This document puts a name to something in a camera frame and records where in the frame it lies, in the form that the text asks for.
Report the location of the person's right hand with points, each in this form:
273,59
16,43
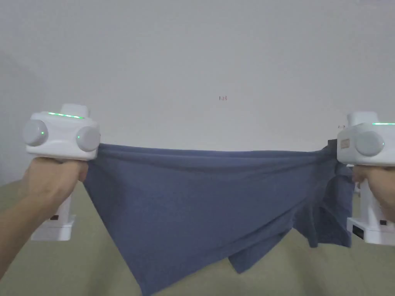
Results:
378,188

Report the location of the person's left forearm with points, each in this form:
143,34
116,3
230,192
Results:
18,225

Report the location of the person's left hand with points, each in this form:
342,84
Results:
52,182

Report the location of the dark blue shirt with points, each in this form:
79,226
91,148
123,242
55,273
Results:
191,209

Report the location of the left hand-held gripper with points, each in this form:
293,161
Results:
58,138

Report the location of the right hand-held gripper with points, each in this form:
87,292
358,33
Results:
364,145

